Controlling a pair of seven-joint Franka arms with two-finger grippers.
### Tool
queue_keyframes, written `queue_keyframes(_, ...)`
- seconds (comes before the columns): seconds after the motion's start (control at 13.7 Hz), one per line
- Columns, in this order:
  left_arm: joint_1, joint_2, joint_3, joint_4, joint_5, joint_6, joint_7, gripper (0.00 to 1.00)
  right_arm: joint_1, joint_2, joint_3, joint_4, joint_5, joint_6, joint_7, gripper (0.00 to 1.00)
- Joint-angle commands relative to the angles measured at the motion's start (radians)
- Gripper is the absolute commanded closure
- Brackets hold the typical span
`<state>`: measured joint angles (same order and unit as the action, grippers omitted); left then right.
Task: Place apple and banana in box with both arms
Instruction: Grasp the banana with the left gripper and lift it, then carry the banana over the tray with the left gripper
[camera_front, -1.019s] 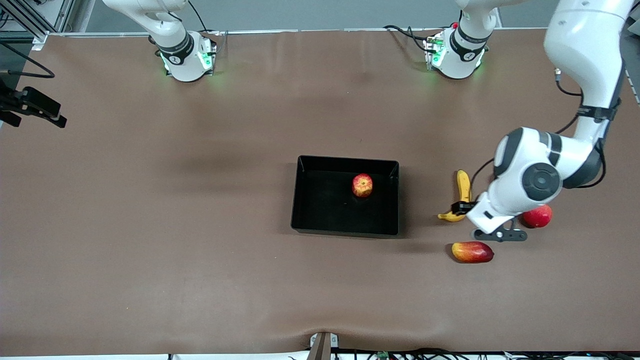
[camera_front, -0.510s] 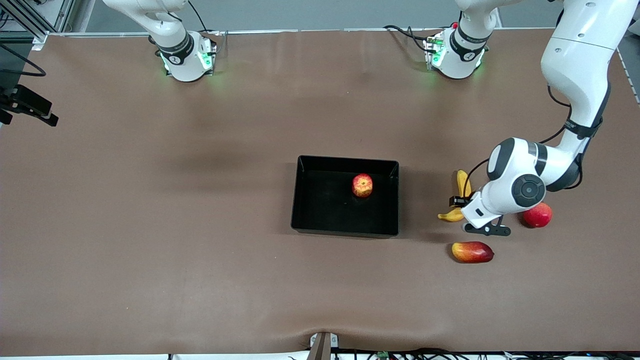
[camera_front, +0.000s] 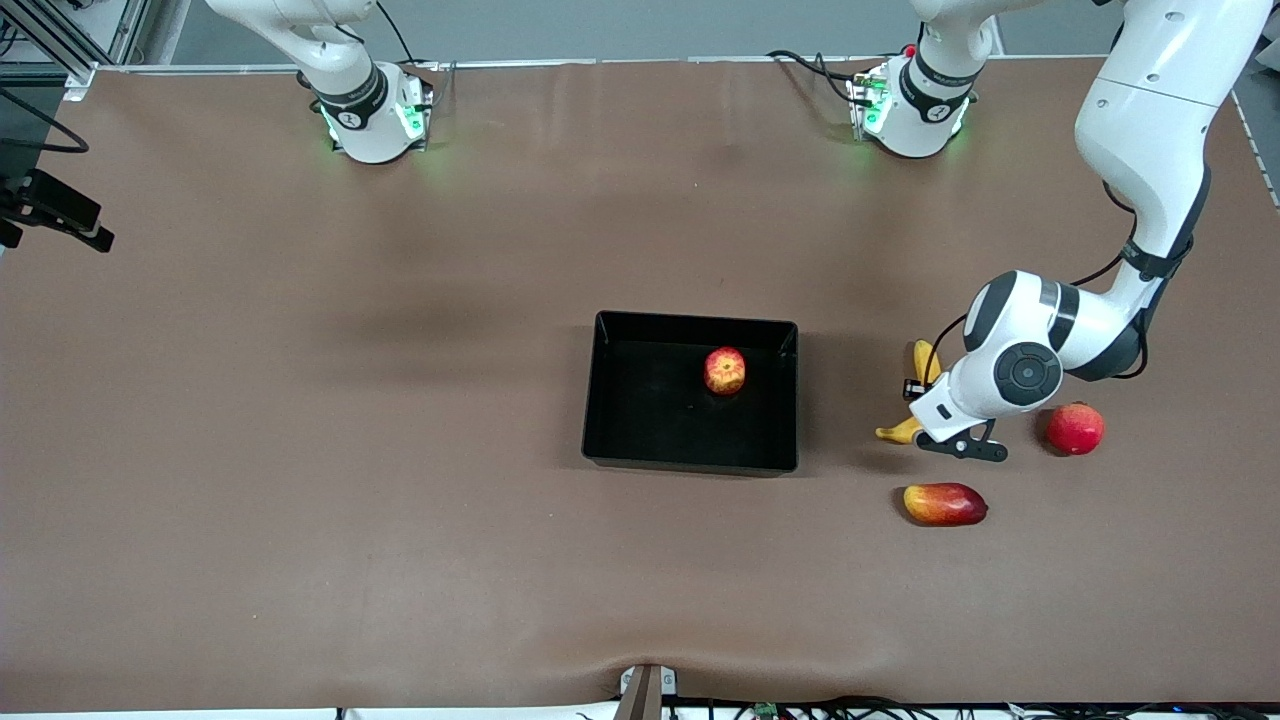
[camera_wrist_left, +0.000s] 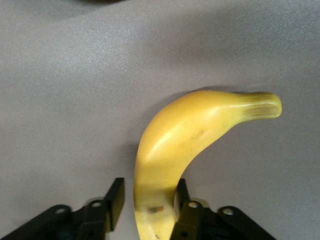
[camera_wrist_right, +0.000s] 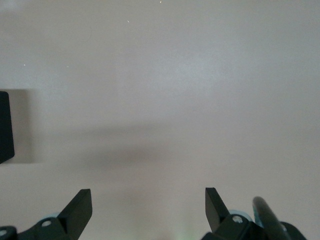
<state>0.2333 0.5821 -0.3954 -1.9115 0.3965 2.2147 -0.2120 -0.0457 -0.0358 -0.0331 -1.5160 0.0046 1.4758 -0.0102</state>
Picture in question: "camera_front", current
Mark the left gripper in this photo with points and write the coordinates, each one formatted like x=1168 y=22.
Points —
x=913 y=388

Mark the yellow banana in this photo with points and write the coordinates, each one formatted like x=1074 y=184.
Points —
x=925 y=362

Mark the red yellow apple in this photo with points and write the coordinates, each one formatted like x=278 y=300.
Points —
x=725 y=372

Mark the black plastic box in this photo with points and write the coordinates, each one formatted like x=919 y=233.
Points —
x=660 y=420

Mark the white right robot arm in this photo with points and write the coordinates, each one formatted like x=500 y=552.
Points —
x=360 y=110

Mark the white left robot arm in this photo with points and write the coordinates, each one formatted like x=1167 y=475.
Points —
x=1150 y=120

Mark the red yellow mango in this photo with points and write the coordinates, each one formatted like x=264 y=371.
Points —
x=945 y=505

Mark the red round fruit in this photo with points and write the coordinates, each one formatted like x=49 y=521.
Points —
x=1075 y=428

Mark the small green circuit board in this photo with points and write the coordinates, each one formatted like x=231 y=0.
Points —
x=766 y=711

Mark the brown table mat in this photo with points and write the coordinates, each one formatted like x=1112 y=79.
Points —
x=300 y=550

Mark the aluminium frame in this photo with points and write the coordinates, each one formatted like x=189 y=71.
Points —
x=75 y=65

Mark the metal clamp bracket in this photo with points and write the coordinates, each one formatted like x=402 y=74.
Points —
x=645 y=695

